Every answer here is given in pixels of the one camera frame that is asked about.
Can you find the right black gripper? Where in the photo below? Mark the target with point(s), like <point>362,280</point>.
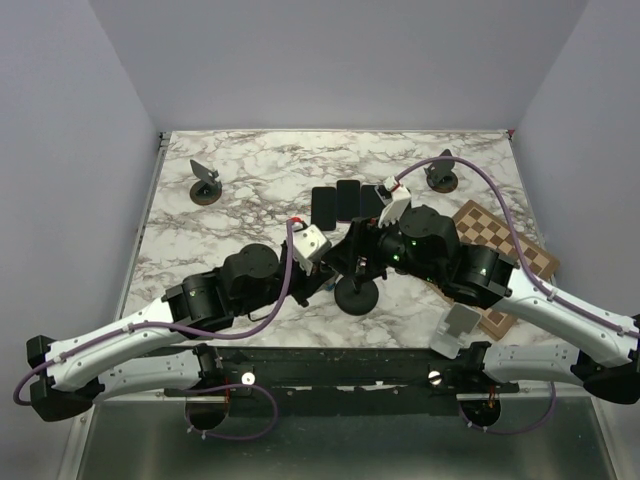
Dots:
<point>333,256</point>

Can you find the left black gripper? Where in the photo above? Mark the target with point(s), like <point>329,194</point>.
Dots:
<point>309,284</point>

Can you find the black pole phone stand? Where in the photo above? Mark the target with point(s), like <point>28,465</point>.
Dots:
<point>357,294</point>

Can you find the black smartphone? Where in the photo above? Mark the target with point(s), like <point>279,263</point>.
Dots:
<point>347,200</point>

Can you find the black phone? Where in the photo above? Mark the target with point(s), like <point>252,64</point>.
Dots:
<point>371,204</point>
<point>323,208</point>
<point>363,256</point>

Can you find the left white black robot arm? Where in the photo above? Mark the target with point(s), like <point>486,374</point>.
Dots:
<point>70,376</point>

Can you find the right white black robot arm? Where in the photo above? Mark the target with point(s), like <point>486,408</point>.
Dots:
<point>599,350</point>

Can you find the round wooden stand right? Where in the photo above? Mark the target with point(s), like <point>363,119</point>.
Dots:
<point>440,176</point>

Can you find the white plastic phone stand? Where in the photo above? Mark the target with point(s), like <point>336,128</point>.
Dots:
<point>453,329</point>

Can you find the round wooden base stand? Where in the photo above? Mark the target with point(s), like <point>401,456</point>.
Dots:
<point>208,189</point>

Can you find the wooden chessboard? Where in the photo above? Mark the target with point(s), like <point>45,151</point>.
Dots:
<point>476,225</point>

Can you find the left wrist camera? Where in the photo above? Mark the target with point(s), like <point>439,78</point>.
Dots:
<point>306,244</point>

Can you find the aluminium frame rail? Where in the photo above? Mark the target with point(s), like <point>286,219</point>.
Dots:
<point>289,369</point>

